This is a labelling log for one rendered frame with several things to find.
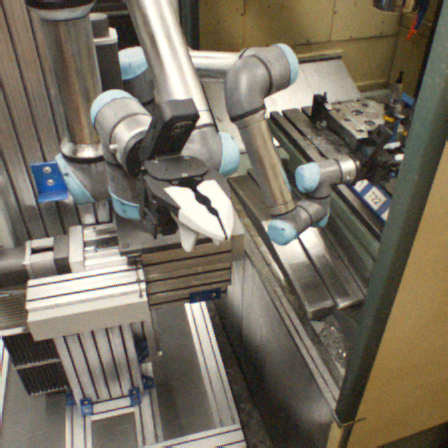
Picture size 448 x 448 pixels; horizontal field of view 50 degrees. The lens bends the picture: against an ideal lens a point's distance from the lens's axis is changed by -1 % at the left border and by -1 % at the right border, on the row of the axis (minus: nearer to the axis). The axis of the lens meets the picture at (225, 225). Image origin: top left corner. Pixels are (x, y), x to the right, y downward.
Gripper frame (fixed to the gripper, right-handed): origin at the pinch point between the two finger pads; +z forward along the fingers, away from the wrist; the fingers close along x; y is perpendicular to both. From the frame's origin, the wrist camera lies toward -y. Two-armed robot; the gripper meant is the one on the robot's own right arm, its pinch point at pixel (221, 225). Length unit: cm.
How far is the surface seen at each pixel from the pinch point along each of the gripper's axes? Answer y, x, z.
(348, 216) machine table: 60, -92, -61
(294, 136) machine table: 55, -103, -112
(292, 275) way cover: 78, -70, -58
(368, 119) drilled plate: 42, -126, -96
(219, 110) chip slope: 70, -104, -177
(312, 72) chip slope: 54, -166, -182
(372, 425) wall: 77, -55, -3
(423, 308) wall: 34, -51, -2
